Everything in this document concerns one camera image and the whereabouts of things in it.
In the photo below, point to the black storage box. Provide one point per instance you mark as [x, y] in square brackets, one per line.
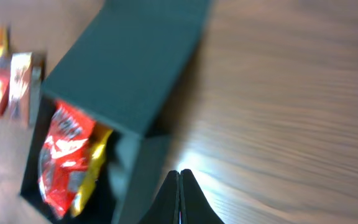
[121, 71]

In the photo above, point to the large yellow snack bag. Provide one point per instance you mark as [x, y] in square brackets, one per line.
[97, 157]

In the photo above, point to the brown Pocky box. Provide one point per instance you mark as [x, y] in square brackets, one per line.
[27, 74]

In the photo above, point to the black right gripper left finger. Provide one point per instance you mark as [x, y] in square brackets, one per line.
[165, 207]

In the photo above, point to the red Hacks candy bag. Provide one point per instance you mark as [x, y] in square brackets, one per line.
[64, 157]

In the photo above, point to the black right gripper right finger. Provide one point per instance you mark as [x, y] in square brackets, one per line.
[195, 208]

